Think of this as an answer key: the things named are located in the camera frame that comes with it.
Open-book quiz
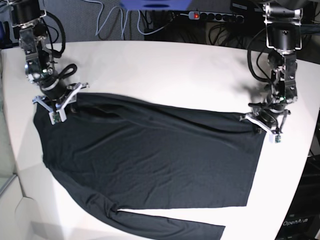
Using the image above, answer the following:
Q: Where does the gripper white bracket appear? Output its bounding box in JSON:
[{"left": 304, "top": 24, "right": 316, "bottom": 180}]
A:
[
  {"left": 240, "top": 102, "right": 291, "bottom": 144},
  {"left": 32, "top": 78, "right": 89, "bottom": 125}
]

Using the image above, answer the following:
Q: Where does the black long-sleeve T-shirt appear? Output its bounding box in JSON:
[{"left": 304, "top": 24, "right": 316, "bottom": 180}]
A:
[{"left": 33, "top": 93, "right": 265, "bottom": 240}]

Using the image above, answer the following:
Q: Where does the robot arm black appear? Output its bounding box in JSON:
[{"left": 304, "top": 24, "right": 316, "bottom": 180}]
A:
[
  {"left": 242, "top": 0, "right": 308, "bottom": 144},
  {"left": 7, "top": 0, "right": 89, "bottom": 125}
]

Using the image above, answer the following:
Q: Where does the black OpenArm equipment case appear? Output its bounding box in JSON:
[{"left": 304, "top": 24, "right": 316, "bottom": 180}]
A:
[{"left": 276, "top": 155, "right": 320, "bottom": 240}]

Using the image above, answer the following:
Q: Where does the blue box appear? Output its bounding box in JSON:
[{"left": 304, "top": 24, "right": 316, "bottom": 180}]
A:
[{"left": 120, "top": 0, "right": 192, "bottom": 11}]

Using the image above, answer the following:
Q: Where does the white power strip red switch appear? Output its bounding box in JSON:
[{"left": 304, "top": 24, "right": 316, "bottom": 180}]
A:
[{"left": 186, "top": 11, "right": 245, "bottom": 24}]

